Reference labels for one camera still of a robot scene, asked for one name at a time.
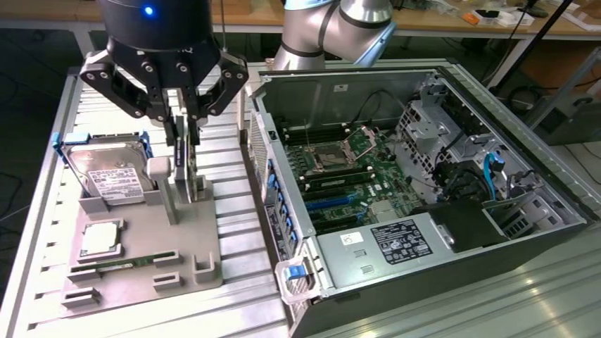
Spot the green graphics card with fan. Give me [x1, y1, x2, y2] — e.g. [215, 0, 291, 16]
[167, 87, 208, 207]

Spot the silver chipset heat sink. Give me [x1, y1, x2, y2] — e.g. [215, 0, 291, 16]
[369, 201, 401, 219]

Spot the grey power supply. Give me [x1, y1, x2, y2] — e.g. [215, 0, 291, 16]
[315, 213, 460, 293]

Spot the open black PC case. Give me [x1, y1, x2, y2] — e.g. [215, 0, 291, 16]
[237, 63, 601, 338]

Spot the metal socket cover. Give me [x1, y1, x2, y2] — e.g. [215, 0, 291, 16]
[343, 125, 381, 159]

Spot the black RAM stick with label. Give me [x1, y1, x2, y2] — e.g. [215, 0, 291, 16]
[303, 172, 372, 191]

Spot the black expansion slot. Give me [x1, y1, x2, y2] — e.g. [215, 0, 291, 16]
[313, 211, 359, 232]

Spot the grey parts rack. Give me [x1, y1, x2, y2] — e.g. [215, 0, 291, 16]
[56, 157, 227, 320]

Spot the black plastic shroud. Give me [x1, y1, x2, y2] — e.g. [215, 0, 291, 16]
[412, 202, 513, 253]

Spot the black slanted pole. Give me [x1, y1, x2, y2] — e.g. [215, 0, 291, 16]
[485, 0, 580, 89]

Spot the blue expansion slot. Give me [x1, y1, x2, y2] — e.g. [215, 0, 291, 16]
[305, 195, 361, 212]

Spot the metal disk bay cage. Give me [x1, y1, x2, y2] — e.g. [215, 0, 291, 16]
[396, 99, 471, 177]

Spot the green RAM stick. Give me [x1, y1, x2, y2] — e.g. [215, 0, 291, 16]
[71, 251, 173, 275]

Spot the hard disk with blue bracket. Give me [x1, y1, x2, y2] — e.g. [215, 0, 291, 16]
[52, 130, 155, 207]

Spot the white and black box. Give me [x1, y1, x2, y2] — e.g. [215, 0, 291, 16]
[472, 8, 534, 27]

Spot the blue wire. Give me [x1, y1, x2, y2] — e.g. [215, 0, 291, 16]
[479, 150, 508, 204]

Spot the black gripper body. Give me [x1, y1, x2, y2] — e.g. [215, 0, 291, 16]
[100, 0, 221, 89]

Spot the silver CPU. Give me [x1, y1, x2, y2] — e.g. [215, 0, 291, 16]
[79, 223, 123, 257]

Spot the dark grey box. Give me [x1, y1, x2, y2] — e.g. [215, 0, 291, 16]
[538, 96, 601, 146]

